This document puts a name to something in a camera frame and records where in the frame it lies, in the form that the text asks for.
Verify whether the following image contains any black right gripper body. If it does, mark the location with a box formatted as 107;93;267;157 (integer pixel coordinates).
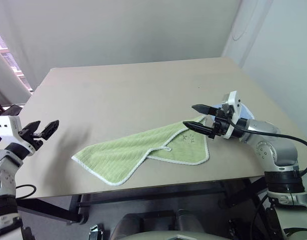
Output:
207;106;235;140

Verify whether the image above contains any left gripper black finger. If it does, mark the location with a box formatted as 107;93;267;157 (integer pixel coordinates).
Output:
22;120;42;137
40;119;60;141

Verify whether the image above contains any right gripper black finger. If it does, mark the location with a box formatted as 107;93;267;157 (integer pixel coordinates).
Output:
191;104;218;116
182;121;215;137

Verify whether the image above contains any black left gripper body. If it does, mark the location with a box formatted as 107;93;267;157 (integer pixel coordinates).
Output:
19;128;45;153

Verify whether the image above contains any green microfiber cloth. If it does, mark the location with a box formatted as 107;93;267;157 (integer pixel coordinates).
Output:
71;115;210;186

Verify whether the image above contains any blue cloth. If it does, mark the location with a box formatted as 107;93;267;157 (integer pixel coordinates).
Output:
213;101;256;123

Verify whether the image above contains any black flat device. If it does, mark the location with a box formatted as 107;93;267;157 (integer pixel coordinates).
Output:
2;104;23;117

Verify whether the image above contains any window blind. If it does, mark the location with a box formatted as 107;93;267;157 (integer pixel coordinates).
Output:
0;24;34;94

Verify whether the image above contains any pale grey rounded shell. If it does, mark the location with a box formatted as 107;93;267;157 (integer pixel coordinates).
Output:
109;228;221;240

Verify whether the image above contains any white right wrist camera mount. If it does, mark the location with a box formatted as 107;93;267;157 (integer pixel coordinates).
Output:
220;90;245;140

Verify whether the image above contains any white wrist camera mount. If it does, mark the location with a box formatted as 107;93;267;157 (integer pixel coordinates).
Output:
220;90;245;140
0;115;36;156

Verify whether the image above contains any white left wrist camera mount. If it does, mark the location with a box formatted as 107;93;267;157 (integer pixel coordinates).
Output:
0;115;36;156

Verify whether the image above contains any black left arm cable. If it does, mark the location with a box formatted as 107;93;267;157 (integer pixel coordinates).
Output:
14;184;37;201

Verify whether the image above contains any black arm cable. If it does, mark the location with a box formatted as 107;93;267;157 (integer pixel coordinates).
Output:
14;184;37;201
225;117;307;176

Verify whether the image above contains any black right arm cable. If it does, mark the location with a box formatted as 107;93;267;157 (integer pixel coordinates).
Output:
225;117;307;176

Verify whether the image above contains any black metal table frame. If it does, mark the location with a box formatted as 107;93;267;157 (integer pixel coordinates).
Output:
15;174;267;226

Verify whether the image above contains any small silver metal bracket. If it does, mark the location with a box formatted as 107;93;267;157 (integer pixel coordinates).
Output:
89;224;105;240

